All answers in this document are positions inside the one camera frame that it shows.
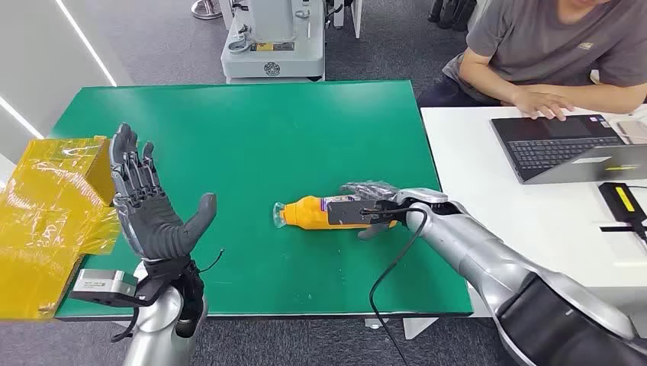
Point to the person's right hand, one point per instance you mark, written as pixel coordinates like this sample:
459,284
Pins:
541,103

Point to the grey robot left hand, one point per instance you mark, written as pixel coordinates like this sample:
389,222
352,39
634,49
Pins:
151,222

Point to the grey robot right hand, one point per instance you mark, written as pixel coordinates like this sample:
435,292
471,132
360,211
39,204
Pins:
419,196

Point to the orange plastic bottle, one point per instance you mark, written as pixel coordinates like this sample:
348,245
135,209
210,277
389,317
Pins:
303,212

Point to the person's left forearm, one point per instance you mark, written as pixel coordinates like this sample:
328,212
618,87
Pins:
606,98

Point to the person's right forearm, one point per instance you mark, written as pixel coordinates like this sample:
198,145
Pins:
485,81

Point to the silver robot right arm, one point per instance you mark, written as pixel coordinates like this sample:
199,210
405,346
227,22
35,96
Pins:
480,252

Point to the black and grey laptop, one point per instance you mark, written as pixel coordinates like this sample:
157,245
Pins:
556,146

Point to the person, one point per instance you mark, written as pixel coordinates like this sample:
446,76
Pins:
531,35
450,12

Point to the white table foot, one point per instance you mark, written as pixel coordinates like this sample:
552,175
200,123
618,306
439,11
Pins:
417,326
375,323
121,324

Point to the yellow film wrapped cardboard box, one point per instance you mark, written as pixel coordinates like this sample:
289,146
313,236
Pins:
45,227

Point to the black device with yellow label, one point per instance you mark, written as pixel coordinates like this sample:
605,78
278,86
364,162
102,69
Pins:
619,202

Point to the white furniture leg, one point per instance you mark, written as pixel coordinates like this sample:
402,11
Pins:
338,12
356,20

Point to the white machine base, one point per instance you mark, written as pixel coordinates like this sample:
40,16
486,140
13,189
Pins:
273,55

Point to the chrome round stand base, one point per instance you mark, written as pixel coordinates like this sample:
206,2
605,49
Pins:
204,11

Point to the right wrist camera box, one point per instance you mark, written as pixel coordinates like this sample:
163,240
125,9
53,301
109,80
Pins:
349,212

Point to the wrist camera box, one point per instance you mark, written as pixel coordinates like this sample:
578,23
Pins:
349,212
101,280

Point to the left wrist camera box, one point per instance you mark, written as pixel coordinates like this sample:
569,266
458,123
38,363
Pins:
101,280

